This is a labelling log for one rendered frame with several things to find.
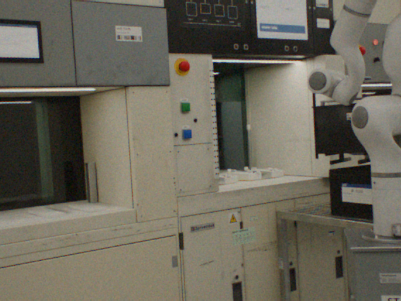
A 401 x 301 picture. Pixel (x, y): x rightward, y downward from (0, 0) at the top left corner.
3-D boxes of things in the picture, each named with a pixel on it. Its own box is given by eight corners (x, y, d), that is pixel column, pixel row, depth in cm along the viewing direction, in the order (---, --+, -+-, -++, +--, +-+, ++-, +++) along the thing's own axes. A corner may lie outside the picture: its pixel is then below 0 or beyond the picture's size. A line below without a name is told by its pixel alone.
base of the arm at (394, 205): (435, 242, 161) (433, 177, 160) (365, 244, 165) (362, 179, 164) (422, 229, 180) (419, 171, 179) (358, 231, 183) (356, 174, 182)
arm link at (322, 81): (351, 78, 195) (328, 66, 199) (337, 77, 184) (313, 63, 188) (338, 99, 198) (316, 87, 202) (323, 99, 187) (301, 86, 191)
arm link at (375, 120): (423, 174, 169) (419, 92, 167) (376, 180, 160) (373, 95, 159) (391, 172, 179) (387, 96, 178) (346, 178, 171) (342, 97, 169)
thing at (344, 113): (313, 164, 213) (308, 80, 212) (332, 160, 230) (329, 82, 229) (378, 164, 200) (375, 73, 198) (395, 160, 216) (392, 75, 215)
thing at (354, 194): (329, 214, 219) (327, 169, 219) (377, 205, 235) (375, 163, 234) (390, 222, 196) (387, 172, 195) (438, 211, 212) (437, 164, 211)
